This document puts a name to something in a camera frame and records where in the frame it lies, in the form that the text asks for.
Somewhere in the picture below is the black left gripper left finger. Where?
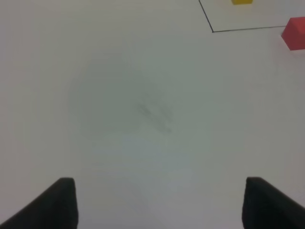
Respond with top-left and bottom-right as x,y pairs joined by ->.
0,177 -> 78,229

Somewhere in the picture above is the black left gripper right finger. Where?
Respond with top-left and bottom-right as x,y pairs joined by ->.
242,177 -> 305,229

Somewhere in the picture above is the template yellow block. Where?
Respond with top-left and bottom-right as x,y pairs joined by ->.
232,0 -> 253,5

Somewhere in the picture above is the red block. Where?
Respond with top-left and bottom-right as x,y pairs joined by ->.
281,17 -> 305,51

